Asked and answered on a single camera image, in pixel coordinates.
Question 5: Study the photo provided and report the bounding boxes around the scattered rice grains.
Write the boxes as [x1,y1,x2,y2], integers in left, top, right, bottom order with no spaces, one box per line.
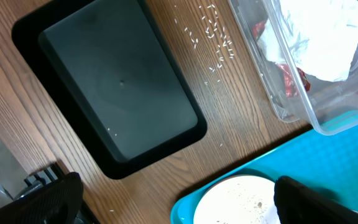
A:
[172,0,236,85]

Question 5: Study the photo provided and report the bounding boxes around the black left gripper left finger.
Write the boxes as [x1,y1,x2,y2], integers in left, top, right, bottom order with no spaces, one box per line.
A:
[0,172,84,224]

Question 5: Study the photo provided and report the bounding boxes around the white plate with crumbs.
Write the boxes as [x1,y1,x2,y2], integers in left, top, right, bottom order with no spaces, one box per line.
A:
[193,175,280,224]

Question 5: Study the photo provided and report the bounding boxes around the teal plastic tray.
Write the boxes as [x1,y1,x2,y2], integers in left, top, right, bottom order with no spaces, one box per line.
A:
[170,125,358,224]

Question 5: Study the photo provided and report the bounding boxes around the black tray bin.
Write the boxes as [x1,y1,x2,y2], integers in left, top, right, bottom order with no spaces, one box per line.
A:
[11,0,207,179]

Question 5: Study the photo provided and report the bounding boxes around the red snack wrapper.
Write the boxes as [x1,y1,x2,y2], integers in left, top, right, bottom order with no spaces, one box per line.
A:
[252,20,311,98]

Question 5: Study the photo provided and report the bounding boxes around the white napkin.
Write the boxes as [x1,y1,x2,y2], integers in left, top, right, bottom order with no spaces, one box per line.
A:
[276,0,358,82]

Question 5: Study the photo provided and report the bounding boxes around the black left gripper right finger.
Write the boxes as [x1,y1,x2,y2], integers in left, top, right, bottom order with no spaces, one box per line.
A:
[273,175,358,224]

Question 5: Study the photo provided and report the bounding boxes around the clear plastic bin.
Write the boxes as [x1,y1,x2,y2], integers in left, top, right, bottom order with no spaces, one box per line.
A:
[229,1,358,135]

